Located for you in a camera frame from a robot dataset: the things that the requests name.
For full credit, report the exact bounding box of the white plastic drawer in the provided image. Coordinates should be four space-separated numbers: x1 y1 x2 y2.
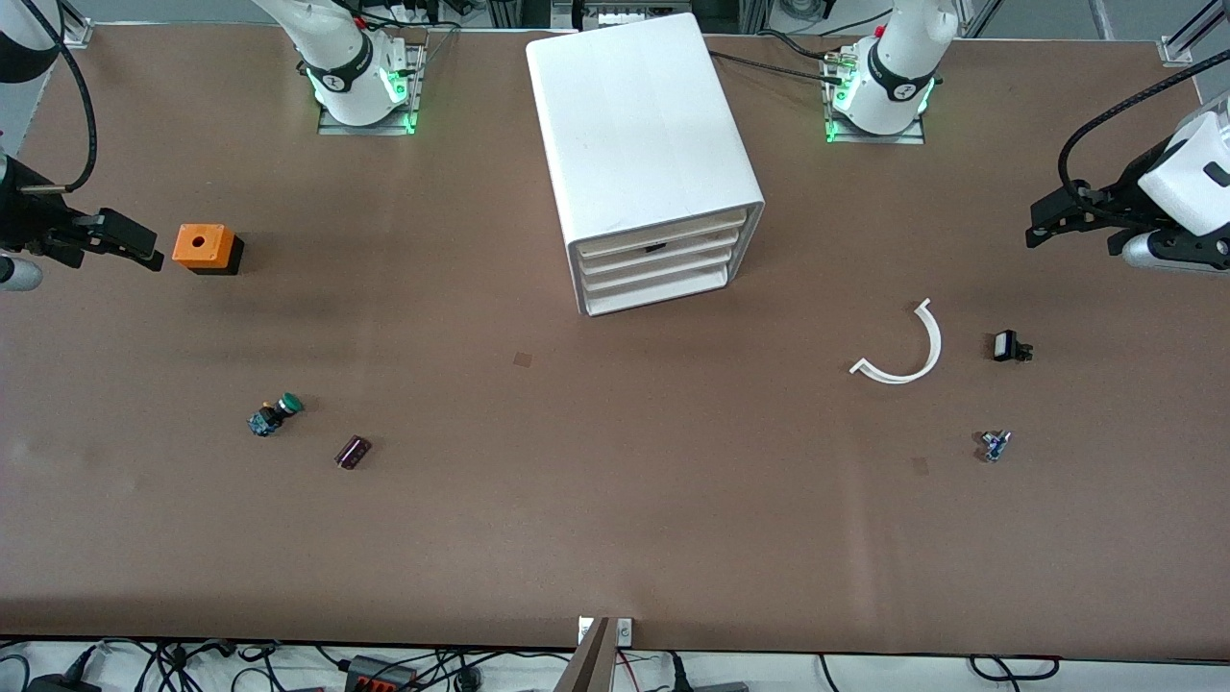
579 234 747 278
582 252 739 295
584 269 729 316
575 211 751 259

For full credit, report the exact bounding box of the white drawer cabinet housing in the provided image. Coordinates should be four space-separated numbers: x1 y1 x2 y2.
526 12 767 318

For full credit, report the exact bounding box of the orange box with hole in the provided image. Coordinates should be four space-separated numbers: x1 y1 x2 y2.
172 223 244 277

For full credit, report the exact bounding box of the white curved plastic strip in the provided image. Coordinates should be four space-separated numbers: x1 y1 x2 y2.
849 298 944 385

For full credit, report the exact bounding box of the black power strip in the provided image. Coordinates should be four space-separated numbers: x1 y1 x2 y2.
344 655 420 692

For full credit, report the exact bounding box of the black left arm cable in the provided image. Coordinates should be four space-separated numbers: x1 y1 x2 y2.
1058 48 1230 198

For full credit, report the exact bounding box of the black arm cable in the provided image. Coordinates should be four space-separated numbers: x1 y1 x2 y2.
19 0 97 193
1058 48 1230 198

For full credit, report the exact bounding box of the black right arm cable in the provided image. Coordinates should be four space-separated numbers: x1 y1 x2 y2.
19 0 97 193

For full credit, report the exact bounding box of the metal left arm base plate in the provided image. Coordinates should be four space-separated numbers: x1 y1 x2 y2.
824 48 928 146

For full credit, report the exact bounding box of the green push button switch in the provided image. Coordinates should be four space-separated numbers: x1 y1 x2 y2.
247 392 305 438

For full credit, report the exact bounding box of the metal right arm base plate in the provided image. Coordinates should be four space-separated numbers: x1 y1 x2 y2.
317 43 426 136

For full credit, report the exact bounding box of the black cable behind cabinet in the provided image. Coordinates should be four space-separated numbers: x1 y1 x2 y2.
709 50 856 89
757 29 851 63

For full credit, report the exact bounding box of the black looped cable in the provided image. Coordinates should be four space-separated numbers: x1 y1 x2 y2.
969 654 1063 682

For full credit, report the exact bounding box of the brown camera post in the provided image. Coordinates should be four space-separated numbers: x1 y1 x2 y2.
553 617 617 692

